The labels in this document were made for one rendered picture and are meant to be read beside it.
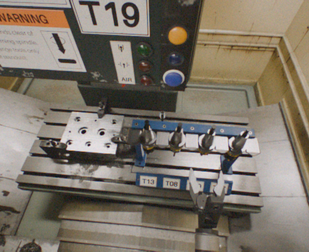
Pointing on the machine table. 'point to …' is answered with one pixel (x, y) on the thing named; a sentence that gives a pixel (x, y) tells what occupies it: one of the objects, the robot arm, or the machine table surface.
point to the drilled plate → (98, 145)
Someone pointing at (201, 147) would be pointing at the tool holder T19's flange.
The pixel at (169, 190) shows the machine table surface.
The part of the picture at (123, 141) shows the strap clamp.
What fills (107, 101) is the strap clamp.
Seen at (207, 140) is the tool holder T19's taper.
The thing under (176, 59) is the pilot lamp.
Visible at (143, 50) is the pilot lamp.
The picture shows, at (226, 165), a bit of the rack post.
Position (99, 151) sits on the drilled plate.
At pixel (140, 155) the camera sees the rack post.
